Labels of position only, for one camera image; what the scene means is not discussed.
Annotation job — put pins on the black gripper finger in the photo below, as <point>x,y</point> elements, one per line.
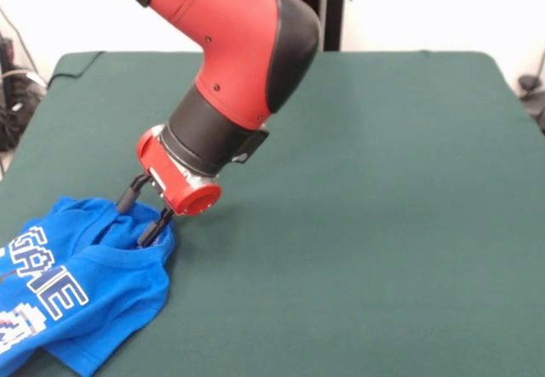
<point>130,196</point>
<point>154,230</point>

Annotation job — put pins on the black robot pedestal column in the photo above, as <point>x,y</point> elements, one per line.
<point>336,11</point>

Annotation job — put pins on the blue printed t-shirt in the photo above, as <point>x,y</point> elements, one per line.
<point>106,300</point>

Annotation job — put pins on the dark green table cloth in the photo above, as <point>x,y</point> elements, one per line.
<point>383,181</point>

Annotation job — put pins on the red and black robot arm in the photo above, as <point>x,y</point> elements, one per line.
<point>230,32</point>

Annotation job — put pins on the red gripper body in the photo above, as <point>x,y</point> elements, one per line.
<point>170,181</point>

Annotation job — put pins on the black floor stand base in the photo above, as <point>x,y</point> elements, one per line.
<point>532,96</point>
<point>13,113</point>

